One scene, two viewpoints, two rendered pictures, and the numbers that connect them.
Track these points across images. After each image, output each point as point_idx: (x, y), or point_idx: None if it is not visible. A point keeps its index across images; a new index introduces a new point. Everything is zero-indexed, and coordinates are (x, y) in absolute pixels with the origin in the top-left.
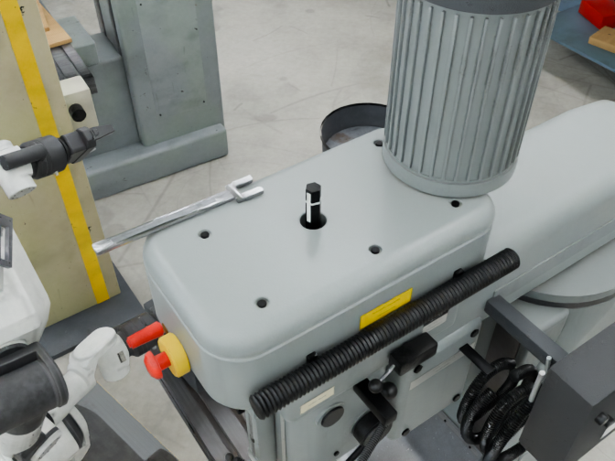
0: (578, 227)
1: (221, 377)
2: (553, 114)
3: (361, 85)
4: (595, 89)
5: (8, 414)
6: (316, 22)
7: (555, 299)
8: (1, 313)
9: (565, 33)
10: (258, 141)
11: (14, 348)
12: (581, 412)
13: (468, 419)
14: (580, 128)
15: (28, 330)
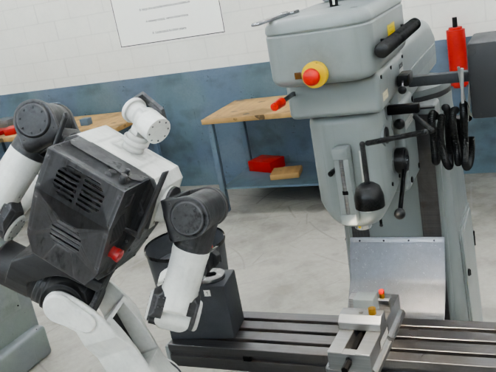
0: (417, 46)
1: (358, 43)
2: (279, 227)
3: (128, 270)
4: (293, 207)
5: (210, 204)
6: None
7: (429, 92)
8: (162, 165)
9: (252, 181)
10: (71, 333)
11: (178, 189)
12: (494, 51)
13: (441, 136)
14: None
15: (179, 178)
